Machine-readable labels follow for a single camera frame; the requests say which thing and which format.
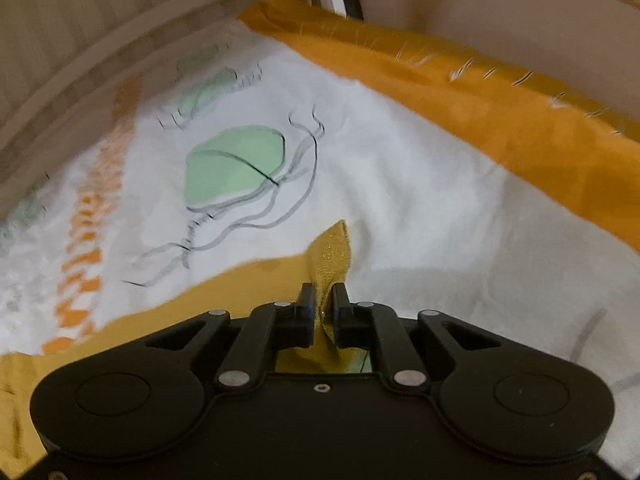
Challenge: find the white leaf-print duvet cover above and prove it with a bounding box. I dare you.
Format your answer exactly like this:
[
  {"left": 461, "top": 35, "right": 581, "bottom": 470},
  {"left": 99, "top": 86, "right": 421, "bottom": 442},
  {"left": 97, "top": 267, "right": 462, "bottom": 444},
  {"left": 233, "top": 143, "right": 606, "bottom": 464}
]
[{"left": 0, "top": 16, "right": 640, "bottom": 476}]

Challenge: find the mustard yellow knit sweater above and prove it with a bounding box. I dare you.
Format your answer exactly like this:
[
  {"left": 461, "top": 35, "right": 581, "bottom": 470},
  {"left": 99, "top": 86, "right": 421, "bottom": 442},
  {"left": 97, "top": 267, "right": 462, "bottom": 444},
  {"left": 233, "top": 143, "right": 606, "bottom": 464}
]
[{"left": 1, "top": 220, "right": 352, "bottom": 479}]

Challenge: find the orange bed sheet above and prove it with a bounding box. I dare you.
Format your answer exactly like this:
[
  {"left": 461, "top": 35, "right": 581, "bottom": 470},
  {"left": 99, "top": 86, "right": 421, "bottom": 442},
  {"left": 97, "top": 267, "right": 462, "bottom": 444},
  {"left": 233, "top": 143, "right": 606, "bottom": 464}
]
[{"left": 239, "top": 0, "right": 639, "bottom": 248}]

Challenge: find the light wooden bed frame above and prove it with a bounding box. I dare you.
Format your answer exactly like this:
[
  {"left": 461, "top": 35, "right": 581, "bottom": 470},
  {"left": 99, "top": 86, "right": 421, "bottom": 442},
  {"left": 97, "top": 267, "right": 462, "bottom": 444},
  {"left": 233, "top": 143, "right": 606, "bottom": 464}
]
[{"left": 1, "top": 0, "right": 639, "bottom": 210}]

